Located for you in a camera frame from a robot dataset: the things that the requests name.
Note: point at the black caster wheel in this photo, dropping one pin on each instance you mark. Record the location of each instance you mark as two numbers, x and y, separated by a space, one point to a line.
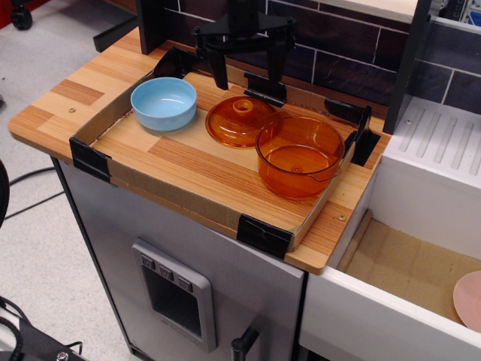
21 17

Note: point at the light blue bowl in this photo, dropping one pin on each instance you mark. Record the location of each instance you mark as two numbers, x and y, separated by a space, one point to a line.
164 104

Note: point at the orange transparent pot lid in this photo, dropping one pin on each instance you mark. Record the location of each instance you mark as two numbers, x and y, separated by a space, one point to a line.
236 122

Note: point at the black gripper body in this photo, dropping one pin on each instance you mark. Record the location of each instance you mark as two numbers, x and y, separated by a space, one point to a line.
245 29

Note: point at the black cabinet door handle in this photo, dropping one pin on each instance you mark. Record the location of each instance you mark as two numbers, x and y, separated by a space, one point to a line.
241 346

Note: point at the orange transparent pot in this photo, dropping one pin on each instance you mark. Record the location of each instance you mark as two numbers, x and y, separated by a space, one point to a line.
298 156

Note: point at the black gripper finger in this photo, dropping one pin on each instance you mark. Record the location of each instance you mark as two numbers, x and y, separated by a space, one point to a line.
216 61
276 60

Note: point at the pink plate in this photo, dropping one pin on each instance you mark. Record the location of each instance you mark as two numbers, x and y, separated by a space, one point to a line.
466 300

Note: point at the white toy sink unit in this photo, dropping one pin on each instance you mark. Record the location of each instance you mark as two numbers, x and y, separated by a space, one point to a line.
388 292

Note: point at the black equipment with cables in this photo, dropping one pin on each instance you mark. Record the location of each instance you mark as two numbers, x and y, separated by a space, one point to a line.
20 340

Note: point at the black metal floor bar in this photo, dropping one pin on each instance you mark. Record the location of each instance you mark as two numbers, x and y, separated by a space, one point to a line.
105 39

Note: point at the grey toy dishwasher cabinet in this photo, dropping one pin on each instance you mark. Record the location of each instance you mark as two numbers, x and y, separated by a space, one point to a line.
180 290

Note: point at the cardboard fence with black tape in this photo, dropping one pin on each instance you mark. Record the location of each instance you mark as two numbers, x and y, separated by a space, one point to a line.
189 172

